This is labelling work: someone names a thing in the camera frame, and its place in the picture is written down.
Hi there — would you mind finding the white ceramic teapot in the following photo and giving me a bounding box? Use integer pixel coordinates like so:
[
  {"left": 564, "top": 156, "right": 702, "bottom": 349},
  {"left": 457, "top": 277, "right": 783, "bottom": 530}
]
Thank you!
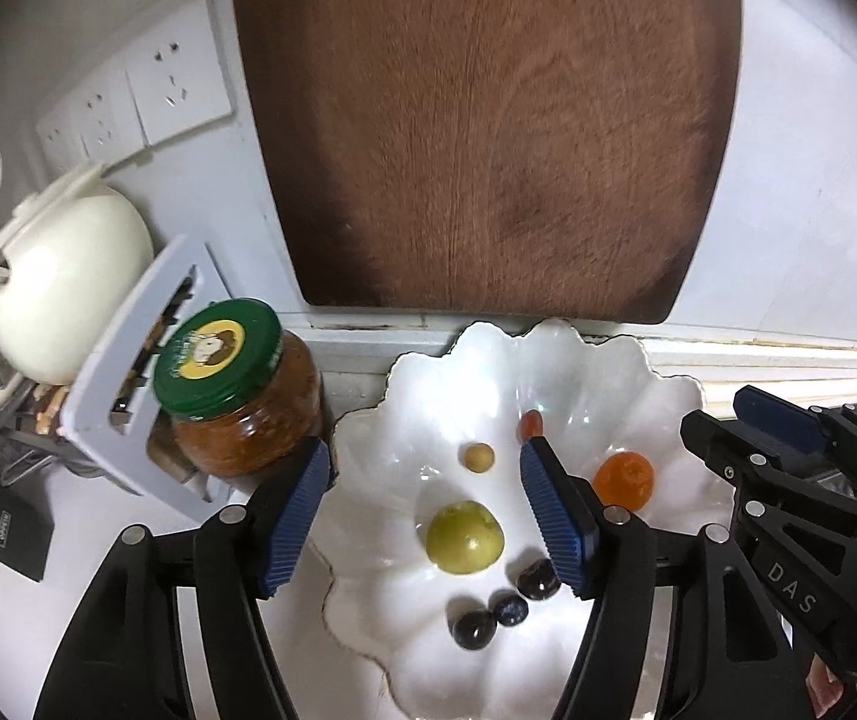
[{"left": 0, "top": 161, "right": 155, "bottom": 383}]

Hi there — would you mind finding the blueberry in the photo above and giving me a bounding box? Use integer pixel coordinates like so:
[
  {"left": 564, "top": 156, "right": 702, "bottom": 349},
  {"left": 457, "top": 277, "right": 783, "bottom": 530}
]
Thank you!
[{"left": 493, "top": 592, "right": 530, "bottom": 627}]

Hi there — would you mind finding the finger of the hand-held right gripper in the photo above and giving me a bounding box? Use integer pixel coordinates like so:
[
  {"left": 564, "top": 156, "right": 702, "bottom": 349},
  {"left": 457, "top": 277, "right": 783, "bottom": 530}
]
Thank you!
[
  {"left": 734, "top": 385, "right": 857, "bottom": 460},
  {"left": 681, "top": 409, "right": 857, "bottom": 541}
]

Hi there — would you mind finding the small orange tangerine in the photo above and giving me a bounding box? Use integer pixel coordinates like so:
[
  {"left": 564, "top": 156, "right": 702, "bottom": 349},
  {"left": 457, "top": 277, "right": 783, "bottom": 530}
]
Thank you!
[{"left": 593, "top": 451, "right": 656, "bottom": 509}]

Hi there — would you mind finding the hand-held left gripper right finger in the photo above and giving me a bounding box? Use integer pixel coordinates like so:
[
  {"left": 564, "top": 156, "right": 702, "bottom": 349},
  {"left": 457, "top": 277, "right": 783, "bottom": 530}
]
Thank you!
[{"left": 519, "top": 435, "right": 819, "bottom": 720}]

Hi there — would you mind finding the person's right hand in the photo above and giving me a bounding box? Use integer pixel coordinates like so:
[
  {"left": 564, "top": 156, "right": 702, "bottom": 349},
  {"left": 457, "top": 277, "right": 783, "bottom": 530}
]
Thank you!
[{"left": 807, "top": 656, "right": 857, "bottom": 720}]

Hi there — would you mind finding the brown wooden cutting board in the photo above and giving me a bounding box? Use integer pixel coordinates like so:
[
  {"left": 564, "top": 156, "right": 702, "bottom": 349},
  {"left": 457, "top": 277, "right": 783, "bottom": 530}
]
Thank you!
[{"left": 227, "top": 0, "right": 744, "bottom": 325}]

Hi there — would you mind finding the white scalloped bowl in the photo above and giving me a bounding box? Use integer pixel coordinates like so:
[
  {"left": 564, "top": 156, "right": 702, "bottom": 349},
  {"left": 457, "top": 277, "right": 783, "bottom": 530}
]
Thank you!
[{"left": 319, "top": 319, "right": 740, "bottom": 720}]

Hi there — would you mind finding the white wall socket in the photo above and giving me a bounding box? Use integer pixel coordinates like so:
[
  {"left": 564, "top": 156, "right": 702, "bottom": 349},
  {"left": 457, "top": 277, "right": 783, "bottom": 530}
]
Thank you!
[
  {"left": 127, "top": 0, "right": 236, "bottom": 149},
  {"left": 37, "top": 116, "right": 92, "bottom": 175},
  {"left": 70, "top": 75, "right": 146, "bottom": 160}
]

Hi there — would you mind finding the glass jar with green lid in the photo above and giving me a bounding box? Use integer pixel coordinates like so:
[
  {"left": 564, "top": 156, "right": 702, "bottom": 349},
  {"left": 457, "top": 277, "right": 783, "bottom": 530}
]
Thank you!
[{"left": 152, "top": 298, "right": 324, "bottom": 479}]

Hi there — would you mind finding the grey slotted utensil rack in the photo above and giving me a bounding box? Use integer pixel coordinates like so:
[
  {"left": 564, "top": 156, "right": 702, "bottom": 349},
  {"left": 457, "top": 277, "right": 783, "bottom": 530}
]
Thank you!
[{"left": 61, "top": 234, "right": 238, "bottom": 500}]

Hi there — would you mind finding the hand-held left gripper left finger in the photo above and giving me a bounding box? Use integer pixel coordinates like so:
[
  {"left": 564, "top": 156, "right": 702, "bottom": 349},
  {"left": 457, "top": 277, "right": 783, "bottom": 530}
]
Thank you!
[{"left": 31, "top": 436, "right": 333, "bottom": 720}]

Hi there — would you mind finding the green round fruit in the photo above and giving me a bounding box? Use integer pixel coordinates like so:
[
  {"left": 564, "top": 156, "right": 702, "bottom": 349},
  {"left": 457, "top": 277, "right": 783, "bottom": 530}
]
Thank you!
[{"left": 426, "top": 500, "right": 506, "bottom": 577}]

